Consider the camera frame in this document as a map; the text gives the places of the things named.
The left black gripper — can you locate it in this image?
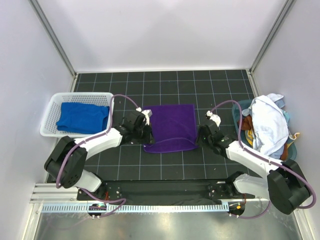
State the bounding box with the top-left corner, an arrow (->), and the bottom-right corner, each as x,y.
132,122 -> 156,144

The purple towel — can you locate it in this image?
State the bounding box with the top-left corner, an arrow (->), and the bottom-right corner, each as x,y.
143,104 -> 198,154

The blue towel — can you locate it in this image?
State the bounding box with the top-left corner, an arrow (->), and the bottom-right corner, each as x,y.
56,102 -> 110,135

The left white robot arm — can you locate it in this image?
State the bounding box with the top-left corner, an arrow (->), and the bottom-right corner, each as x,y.
44,108 -> 154,200

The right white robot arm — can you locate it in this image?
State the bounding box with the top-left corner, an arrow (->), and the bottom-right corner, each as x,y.
196,121 -> 314,215

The yellow patterned cloth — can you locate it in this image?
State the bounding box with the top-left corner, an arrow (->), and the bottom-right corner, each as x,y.
244,129 -> 255,147

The brown cloth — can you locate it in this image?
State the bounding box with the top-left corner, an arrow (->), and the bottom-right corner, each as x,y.
240,115 -> 253,131

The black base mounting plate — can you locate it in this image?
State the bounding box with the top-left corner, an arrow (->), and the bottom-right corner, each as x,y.
93,179 -> 255,206

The white cloth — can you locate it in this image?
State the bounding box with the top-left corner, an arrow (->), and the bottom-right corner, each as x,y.
248,93 -> 289,158

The teal translucent laundry basket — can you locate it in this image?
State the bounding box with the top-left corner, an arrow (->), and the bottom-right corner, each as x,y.
232,95 -> 301,161

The white perforated plastic basket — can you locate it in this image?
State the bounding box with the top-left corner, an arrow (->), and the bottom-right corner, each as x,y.
40,92 -> 114,138

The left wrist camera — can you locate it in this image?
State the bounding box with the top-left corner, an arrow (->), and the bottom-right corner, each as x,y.
135,107 -> 153,125

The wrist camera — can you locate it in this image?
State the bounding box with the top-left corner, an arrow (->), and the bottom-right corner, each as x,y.
205,110 -> 221,127
135,107 -> 153,125

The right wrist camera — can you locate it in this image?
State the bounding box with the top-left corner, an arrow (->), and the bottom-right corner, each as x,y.
205,110 -> 221,127

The slotted white cable duct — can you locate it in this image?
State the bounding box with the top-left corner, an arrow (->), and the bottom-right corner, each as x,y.
41,202 -> 229,214

